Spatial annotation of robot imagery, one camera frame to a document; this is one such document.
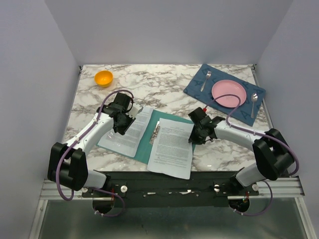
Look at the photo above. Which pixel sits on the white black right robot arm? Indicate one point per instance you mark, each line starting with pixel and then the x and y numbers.
pixel 273 156

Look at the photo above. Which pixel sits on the orange plastic bowl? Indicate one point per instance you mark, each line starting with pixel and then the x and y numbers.
pixel 103 78

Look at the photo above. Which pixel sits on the blue fabric placemat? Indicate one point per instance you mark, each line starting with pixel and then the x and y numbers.
pixel 243 113

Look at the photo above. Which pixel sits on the single printed paper sheet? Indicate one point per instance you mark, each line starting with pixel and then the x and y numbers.
pixel 127 144

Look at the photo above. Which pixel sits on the printed white paper sheets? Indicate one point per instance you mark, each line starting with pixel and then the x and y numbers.
pixel 171 152

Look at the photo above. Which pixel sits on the silver folder clip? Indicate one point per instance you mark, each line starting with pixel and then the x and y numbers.
pixel 155 133

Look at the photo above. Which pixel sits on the silver fork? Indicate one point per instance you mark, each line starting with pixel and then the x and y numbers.
pixel 208 74

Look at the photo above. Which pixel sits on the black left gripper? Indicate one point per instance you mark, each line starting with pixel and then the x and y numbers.
pixel 122 130

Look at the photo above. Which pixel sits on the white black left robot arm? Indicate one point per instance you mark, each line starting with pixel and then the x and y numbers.
pixel 68 163

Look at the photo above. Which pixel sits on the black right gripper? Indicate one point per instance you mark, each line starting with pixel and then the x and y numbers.
pixel 196 140

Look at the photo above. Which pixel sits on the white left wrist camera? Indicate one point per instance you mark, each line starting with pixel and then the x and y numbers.
pixel 136 109

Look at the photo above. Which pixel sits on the aluminium extrusion rail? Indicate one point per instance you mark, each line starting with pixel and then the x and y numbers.
pixel 281 188

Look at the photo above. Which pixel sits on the silver spoon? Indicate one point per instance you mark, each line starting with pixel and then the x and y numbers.
pixel 254 99

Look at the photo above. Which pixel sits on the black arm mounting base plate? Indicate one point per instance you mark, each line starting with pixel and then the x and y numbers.
pixel 147 189

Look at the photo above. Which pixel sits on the pink plate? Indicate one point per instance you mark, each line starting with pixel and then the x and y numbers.
pixel 228 93

